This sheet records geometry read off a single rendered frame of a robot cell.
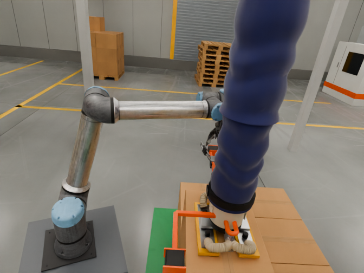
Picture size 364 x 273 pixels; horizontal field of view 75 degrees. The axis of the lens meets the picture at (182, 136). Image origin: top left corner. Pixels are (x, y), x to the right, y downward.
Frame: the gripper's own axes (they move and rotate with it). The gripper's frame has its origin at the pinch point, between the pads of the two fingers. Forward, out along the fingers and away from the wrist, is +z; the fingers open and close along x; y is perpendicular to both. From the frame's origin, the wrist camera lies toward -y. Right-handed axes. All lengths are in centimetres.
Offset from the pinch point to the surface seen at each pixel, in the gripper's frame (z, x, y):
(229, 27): -55, 151, -889
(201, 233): 24, -10, 47
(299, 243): 68, 68, 11
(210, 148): 11.5, -0.9, -17.7
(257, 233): 28, 20, 42
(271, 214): 68, 57, -16
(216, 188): -3.9, -7.0, 46.7
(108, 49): 29, -245, -612
